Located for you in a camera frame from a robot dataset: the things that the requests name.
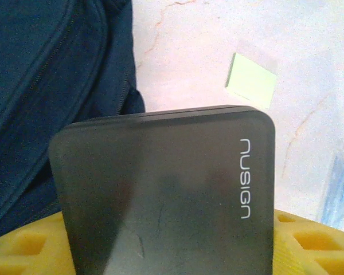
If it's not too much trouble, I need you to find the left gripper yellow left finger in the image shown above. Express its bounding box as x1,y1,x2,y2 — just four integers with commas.
0,211,75,275

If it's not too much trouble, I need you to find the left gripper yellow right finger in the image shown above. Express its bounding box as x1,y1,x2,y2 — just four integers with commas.
272,209,344,275

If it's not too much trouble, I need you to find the clear plastic packet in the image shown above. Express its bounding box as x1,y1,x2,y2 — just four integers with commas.
322,143,344,233

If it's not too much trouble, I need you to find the black pencil case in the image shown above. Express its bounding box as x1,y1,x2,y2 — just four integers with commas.
48,105,276,275

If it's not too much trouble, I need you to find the navy blue backpack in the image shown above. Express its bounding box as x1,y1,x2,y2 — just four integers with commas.
0,0,146,244

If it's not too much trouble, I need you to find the green sticky note pad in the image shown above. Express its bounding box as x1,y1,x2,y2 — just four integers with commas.
224,52,277,110

